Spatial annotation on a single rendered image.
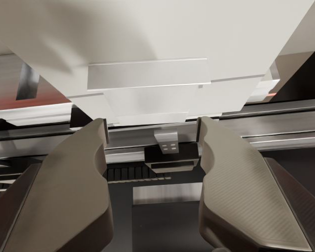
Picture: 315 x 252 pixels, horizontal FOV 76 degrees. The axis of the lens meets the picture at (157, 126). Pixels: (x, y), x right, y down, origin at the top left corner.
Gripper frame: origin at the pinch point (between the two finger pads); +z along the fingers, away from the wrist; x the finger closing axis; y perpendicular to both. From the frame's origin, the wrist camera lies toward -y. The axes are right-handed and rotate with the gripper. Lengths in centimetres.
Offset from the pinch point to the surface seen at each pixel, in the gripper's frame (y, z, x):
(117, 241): 62, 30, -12
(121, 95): 1.2, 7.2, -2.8
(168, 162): 23.5, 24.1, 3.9
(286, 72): 48, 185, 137
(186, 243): 15.8, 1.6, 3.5
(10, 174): 28, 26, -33
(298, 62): 35, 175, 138
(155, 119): 6.1, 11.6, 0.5
